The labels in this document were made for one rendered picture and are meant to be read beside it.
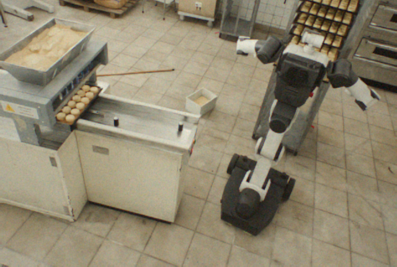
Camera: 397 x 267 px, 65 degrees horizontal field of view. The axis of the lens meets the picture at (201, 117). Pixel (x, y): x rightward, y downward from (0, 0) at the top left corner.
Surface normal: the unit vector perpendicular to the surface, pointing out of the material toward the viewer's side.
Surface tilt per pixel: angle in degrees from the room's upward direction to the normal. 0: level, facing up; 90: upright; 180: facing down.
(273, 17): 90
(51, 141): 0
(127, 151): 90
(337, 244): 0
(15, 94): 0
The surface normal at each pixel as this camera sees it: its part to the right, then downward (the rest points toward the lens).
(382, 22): -0.30, 0.59
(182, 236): 0.12, -0.75
